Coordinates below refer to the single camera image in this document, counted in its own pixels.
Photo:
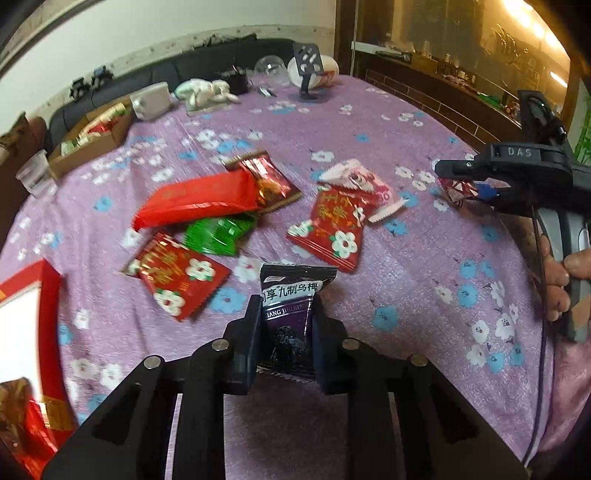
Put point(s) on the red gift box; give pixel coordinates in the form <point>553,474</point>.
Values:
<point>23,332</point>

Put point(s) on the small dark pen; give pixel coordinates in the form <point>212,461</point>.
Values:
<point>268,92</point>

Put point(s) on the purple floral tablecloth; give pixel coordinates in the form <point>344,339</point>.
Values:
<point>415,277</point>

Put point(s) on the white mug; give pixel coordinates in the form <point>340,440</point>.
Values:
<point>150,101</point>

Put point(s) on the black plum snack packet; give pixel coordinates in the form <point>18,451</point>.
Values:
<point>295,295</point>

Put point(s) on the pile of assorted snack packets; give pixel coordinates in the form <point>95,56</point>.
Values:
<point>94,124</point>

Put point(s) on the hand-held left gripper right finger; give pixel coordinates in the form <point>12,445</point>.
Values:
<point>325,353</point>

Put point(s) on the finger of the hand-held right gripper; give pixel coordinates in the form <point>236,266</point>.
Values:
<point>459,169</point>
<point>485,190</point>

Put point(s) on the person's right hand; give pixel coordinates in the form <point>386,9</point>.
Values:
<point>556,286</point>

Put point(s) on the wooden display cabinet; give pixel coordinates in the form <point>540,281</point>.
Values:
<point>438,97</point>

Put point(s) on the white crumpled cloth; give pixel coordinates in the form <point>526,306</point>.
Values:
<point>203,92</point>

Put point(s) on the gold wrapped candy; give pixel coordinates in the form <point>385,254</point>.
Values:
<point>14,399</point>

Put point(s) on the small black cup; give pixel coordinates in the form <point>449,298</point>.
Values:
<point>238,83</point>

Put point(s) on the small red candy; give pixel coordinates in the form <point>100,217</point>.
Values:
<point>455,190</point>

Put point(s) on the black leather sofa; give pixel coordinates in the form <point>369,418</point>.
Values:
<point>184,67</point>

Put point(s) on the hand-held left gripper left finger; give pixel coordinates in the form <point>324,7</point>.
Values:
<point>248,344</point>

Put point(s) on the clear plastic bag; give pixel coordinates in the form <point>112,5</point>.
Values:
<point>270,69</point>

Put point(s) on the plain red snack packet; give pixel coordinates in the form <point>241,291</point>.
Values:
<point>194,201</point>

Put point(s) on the black phone stand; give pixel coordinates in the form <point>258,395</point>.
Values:
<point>307,57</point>

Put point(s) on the small black device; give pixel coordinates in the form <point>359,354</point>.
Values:
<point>101,77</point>
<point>79,88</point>

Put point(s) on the clear plastic cup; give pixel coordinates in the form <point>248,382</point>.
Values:
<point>37,173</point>

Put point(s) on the dark red gold snack packet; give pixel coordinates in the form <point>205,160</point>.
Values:
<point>272,177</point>

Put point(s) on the white round bowl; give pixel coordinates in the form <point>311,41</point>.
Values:
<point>325,69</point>

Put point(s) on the green plant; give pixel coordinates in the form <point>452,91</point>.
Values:
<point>584,147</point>

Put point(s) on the green snack packet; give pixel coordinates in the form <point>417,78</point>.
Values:
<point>212,235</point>

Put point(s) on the pink snack packet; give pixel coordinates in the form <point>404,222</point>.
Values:
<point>360,177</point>

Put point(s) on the brown armchair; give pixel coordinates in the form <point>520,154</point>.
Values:
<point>34,131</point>

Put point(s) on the cardboard box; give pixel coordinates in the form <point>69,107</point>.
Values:
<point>108,134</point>

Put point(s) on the red flower print snack packet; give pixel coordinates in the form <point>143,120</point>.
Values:
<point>332,230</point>
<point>175,277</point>

